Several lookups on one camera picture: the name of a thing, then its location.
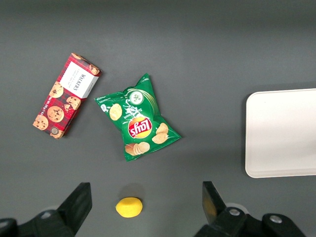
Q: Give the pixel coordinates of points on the beige plastic tray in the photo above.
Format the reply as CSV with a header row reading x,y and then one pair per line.
x,y
281,133

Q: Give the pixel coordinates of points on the green chips bag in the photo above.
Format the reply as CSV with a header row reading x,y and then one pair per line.
x,y
138,123

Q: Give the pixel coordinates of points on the red cookie box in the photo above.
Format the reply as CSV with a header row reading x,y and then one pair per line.
x,y
66,96

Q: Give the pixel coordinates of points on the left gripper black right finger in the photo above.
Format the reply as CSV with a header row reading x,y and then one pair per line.
x,y
232,222

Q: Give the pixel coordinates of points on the yellow lemon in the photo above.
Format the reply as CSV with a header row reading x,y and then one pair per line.
x,y
129,207

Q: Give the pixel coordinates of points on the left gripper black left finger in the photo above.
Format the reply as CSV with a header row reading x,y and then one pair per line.
x,y
74,205

